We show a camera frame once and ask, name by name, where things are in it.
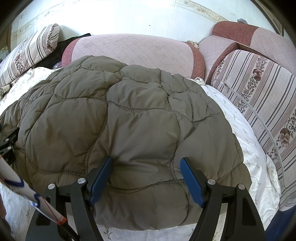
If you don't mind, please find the upper pink red cushion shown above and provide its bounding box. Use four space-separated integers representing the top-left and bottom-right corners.
211 21 295 75

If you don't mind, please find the small striped floral pillow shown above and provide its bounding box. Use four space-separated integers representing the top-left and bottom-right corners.
1 24 60 87

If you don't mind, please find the pink red-edged square cushion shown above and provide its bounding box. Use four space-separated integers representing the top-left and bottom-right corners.
199 36 239 84

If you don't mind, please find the black garment behind pillows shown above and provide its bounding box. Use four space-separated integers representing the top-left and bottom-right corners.
35 33 91 69

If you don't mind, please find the white blue-marked cable sleeve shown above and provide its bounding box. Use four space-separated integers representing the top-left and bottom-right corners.
0 155 68 226

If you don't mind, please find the white leaf-print bed sheet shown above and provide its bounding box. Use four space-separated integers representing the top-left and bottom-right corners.
1 67 281 240

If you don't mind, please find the large striped floral cushion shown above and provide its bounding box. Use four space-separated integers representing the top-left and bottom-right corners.
210 50 295 211

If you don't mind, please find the olive quilted hooded jacket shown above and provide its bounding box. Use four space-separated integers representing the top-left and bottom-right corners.
1 56 251 230

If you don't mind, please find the pink bolster with red ends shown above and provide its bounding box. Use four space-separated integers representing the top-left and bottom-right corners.
61 34 205 79

